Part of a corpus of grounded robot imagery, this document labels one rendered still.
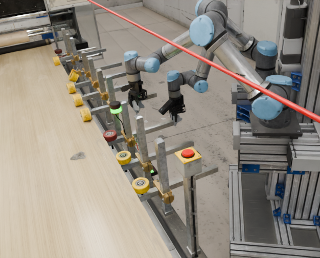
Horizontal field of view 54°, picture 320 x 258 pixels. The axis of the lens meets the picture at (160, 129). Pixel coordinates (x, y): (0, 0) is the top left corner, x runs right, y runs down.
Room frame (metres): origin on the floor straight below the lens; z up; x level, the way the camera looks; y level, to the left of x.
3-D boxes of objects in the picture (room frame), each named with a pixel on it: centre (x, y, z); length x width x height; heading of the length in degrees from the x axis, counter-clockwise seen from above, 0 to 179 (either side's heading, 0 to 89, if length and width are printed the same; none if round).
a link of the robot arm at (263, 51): (1.79, -0.68, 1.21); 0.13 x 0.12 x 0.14; 19
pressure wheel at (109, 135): (1.58, 0.30, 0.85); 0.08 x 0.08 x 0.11
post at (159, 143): (1.11, 0.01, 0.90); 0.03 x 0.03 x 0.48; 21
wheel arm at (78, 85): (2.33, 0.41, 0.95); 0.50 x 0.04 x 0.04; 111
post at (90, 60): (2.27, 0.46, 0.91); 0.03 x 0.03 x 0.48; 21
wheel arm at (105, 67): (2.59, 0.44, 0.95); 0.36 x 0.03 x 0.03; 111
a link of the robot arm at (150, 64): (1.57, 0.02, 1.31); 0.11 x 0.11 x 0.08; 55
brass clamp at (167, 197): (1.13, 0.02, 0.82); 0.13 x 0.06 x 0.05; 21
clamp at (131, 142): (1.59, 0.20, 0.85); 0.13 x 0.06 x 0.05; 21
